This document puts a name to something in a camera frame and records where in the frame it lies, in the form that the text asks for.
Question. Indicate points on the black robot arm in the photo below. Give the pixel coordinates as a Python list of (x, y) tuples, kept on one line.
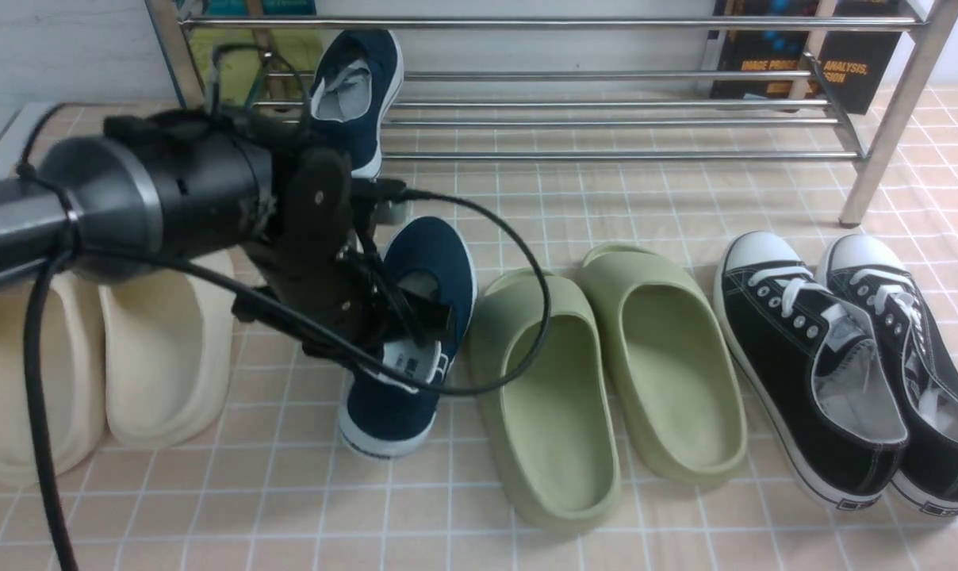
[(182, 184)]

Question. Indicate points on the green slipper left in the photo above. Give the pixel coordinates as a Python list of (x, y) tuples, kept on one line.
[(550, 430)]

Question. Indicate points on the black canvas sneaker right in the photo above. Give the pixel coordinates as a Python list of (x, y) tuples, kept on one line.
[(865, 272)]

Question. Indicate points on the black canvas sneaker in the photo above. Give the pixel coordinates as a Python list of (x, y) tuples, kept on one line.
[(865, 272), (812, 359)]

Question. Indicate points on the cream slipper inner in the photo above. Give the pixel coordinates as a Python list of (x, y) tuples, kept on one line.
[(168, 344)]

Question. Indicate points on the green slipper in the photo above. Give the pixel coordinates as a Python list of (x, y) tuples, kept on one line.
[(550, 430), (665, 353)]

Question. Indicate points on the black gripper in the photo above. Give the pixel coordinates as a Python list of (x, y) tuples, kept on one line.
[(320, 263)]

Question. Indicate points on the cream slipper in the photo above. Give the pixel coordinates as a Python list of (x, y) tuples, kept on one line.
[(168, 344), (72, 360)]

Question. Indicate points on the steel shoe rack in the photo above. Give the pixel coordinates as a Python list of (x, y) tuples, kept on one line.
[(574, 88)]

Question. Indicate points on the green slipper right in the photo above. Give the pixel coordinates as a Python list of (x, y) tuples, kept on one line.
[(665, 353)]

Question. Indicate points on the black canvas sneaker left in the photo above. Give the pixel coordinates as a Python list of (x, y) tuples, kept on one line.
[(812, 359)]

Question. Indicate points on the black book orange title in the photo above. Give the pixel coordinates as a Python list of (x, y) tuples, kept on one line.
[(853, 63)]

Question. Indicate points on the navy canvas shoe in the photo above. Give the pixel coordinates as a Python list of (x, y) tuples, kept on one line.
[(357, 80), (380, 417)]

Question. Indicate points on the cream slipper far left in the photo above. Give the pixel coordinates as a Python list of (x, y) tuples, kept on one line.
[(72, 360)]

